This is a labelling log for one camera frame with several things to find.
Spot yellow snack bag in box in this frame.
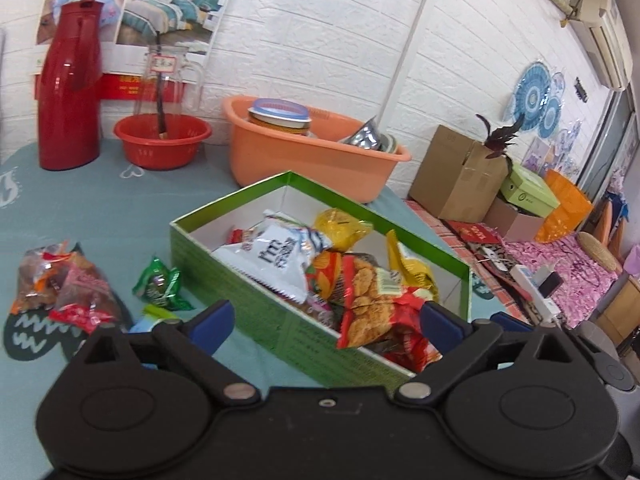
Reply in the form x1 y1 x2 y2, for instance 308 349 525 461
314 208 373 252

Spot round woven cushion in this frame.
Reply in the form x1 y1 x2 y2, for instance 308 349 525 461
576 232 623 274

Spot blue round wall decoration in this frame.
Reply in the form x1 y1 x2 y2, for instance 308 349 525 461
513 62 551 131

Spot metal bowls in basin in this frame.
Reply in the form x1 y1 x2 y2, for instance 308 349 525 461
340 117 398 154

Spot red plastic basket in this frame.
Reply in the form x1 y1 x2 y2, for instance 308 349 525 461
114 114 213 170

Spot dark red potted plant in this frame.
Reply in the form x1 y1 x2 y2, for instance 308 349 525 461
475 114 525 159

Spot small brown cardboard box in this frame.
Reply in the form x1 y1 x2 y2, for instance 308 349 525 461
483 197 544 242

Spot green shoe box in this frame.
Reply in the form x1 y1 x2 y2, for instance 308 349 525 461
500 164 560 218

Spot large brown cardboard box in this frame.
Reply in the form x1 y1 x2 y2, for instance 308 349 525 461
408 126 508 223

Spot yellow bread package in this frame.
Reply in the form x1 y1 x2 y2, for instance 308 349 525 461
385 230 439 301

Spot brown pastry clear bag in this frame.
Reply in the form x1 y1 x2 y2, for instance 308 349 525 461
10 242 130 334

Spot small green snack packet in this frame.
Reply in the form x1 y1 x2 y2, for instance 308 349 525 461
132 256 193 312

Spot white air conditioner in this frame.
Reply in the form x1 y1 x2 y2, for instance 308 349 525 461
570 0 634 91

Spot red thermos jug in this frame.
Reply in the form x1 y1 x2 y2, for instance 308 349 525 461
37 0 103 171

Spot white blue snack bag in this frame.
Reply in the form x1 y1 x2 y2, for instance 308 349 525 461
213 209 333 304

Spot orange plastic basin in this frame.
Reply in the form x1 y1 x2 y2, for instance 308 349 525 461
222 96 411 203

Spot green white cardboard box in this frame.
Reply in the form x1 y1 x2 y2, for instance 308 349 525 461
170 172 472 390

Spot stacked bowls with blue lid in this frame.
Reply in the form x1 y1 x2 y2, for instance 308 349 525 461
247 98 311 134

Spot clear glass pitcher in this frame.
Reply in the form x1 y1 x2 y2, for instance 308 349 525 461
134 44 203 139

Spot red cracker bag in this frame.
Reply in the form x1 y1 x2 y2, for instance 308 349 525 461
304 249 444 373

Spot orange plastic bag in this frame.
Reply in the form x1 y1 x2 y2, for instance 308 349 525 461
535 169 592 244

